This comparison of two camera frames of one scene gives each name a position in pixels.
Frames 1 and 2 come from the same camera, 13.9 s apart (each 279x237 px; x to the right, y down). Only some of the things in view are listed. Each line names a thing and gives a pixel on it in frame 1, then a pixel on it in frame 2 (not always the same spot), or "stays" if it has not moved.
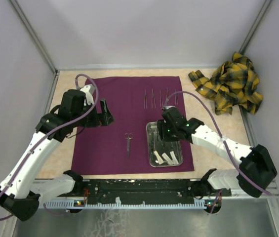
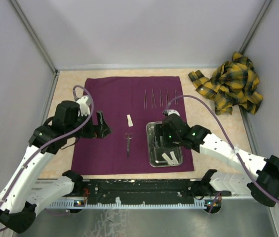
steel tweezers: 176,98 stays
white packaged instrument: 159,158 -> 130,122
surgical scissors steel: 129,137 stays
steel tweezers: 152,96 stays
